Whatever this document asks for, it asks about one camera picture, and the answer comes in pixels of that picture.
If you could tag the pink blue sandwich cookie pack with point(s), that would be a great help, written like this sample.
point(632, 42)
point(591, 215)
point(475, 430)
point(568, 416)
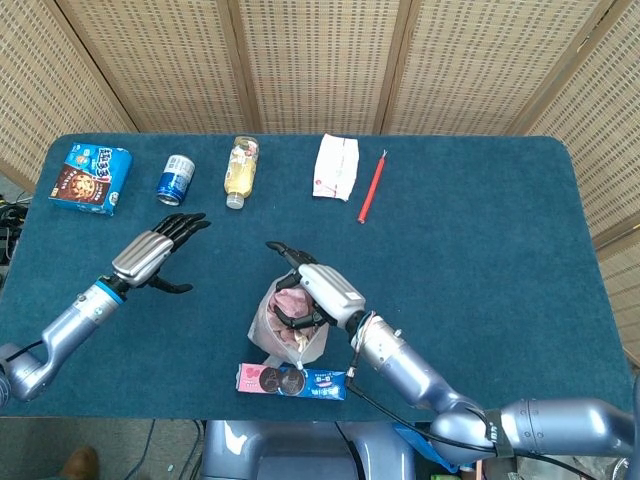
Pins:
point(320, 387)

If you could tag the dark blue table mat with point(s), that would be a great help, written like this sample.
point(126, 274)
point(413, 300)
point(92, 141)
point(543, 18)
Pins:
point(475, 250)

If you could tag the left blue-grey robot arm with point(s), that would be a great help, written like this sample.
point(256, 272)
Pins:
point(70, 322)

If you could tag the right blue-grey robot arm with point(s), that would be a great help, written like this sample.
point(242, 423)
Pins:
point(410, 365)

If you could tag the blue chocolate cookie box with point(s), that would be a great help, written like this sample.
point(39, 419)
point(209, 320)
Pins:
point(87, 182)

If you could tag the pink floral garment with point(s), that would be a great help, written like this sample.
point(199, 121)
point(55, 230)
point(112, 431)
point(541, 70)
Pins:
point(290, 300)

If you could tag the clear plastic zip bag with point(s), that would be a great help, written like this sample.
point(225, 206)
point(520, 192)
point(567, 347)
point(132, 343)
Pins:
point(262, 335)

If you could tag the blue plastic bin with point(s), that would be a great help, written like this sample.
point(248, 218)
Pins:
point(406, 434)

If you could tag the yellow tea plastic bottle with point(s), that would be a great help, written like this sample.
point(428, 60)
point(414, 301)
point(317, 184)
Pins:
point(241, 175)

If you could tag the white tissue packet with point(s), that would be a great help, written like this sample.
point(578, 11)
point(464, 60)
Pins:
point(336, 167)

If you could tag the blue-grey robot torso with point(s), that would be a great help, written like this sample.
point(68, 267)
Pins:
point(300, 450)

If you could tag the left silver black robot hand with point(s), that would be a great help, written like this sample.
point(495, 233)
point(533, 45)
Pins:
point(142, 255)

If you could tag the red pen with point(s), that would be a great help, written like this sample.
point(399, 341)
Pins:
point(371, 189)

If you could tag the blue white drink can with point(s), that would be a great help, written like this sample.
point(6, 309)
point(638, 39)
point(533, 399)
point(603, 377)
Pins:
point(175, 181)

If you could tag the brown shoe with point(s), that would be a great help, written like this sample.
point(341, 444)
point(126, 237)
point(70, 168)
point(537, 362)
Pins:
point(80, 462)

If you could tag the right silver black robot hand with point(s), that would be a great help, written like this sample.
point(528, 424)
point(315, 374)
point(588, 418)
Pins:
point(332, 292)

